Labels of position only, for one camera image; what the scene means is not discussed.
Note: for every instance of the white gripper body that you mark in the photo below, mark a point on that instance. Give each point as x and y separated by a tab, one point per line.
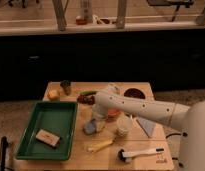
99	114

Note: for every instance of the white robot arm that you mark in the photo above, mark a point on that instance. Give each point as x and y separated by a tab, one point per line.
189	120

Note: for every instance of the orange small bowl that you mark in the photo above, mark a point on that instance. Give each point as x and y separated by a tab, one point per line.
113	113

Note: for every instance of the dark red toy item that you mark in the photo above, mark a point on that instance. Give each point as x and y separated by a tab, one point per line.
90	100

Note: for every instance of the green cucumber toy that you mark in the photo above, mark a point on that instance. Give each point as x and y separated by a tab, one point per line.
87	93

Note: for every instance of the yellow banana toy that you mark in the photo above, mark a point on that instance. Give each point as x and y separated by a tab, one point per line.
96	147

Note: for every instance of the brown bowl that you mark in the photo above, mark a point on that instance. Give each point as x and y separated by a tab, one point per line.
134	93

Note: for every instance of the green plastic tray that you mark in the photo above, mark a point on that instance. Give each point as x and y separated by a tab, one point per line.
58	118

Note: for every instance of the dark metal cup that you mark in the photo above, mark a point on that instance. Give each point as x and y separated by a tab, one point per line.
66	86

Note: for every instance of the yellow round fruit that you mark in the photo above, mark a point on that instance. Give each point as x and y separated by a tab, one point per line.
53	95

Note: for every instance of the grey triangular cloth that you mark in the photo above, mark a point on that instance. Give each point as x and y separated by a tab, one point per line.
147	126

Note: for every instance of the small cardboard box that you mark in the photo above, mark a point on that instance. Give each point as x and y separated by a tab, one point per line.
48	138

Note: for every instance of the black pole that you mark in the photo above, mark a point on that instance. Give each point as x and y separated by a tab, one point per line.
3	148

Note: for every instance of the white handled black brush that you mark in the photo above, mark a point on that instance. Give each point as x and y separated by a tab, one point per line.
127	156

